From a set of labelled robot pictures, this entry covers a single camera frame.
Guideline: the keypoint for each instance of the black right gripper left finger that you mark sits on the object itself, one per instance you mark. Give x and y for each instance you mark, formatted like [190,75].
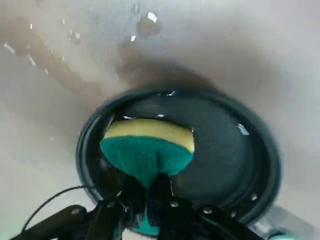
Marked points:
[107,217]

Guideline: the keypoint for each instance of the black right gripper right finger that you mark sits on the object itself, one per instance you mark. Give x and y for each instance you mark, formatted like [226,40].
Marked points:
[175,220]

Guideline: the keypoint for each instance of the green and yellow sponge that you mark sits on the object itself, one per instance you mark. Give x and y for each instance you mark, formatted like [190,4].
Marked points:
[145,152]

